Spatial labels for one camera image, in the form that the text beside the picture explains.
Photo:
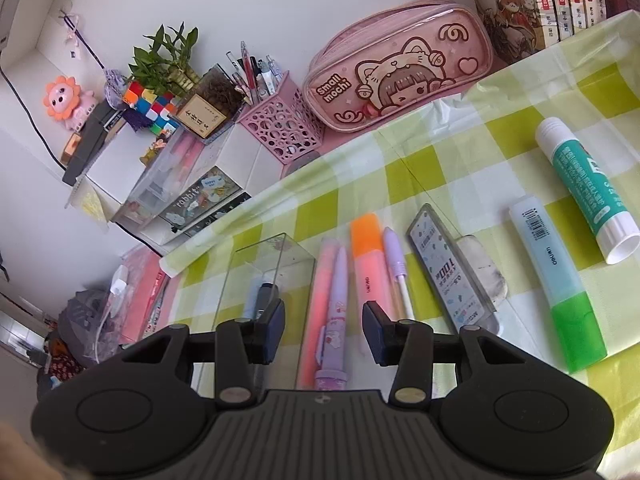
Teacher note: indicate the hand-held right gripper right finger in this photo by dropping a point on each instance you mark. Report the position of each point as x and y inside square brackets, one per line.
[374, 332]

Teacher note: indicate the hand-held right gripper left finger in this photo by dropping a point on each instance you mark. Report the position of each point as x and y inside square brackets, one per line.
[272, 322]

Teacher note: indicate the purple cartoon pen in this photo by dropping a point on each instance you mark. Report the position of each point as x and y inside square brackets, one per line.
[336, 305]

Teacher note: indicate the pink highlighter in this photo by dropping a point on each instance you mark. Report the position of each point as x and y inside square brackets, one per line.
[320, 280]

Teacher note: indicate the clear plastic organizer box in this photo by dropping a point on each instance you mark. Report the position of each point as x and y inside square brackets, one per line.
[260, 260]

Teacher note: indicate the orange highlighter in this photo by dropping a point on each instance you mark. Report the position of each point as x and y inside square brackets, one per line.
[367, 255]

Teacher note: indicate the purple mechanical pencil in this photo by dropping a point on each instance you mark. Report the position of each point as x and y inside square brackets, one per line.
[394, 255]

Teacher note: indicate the grey pencil lead case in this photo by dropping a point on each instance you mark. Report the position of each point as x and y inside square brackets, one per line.
[445, 270]

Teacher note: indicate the white eraser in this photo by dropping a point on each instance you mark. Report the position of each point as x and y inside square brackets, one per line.
[485, 265]

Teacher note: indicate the stack of red books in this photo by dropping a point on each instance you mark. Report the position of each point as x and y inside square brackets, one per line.
[142, 300]

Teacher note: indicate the white charger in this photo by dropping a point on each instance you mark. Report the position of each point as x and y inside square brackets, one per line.
[119, 285]

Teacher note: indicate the white drawer cabinet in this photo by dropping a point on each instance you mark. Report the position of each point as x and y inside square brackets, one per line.
[235, 160]

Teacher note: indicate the clear storage box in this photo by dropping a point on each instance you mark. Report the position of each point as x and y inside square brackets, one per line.
[165, 175]

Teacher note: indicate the green checked tablecloth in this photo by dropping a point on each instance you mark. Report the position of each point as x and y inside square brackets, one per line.
[450, 160]

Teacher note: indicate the green cap glue stick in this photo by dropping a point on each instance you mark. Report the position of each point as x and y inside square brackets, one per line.
[555, 270]

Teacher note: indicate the grey bag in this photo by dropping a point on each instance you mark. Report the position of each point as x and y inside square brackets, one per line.
[75, 325]

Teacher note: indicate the pink perforated pen holder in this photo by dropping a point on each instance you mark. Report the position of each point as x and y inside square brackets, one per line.
[280, 125]

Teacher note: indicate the small figurine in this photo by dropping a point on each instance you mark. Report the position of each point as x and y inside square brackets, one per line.
[152, 152]

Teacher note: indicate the lucky bamboo in glass vase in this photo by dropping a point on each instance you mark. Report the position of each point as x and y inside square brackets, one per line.
[200, 90]

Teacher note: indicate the colourful puzzle cube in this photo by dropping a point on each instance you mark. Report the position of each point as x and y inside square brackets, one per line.
[150, 107]

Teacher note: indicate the bunch of pens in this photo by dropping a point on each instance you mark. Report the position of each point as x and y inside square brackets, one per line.
[255, 72]

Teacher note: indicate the black box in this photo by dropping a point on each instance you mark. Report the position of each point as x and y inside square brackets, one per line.
[87, 145]

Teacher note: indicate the large white glue stick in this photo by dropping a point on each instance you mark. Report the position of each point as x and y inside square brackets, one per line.
[585, 185]

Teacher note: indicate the pink cartoon pencil case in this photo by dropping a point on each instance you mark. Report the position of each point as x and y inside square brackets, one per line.
[400, 70]

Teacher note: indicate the purple sachet with tassel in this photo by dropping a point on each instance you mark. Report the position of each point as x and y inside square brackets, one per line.
[116, 85]

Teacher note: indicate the row of books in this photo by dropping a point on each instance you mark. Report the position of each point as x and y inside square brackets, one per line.
[540, 0]

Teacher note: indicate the wall hook with bow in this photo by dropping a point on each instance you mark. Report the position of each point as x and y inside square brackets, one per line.
[70, 25]

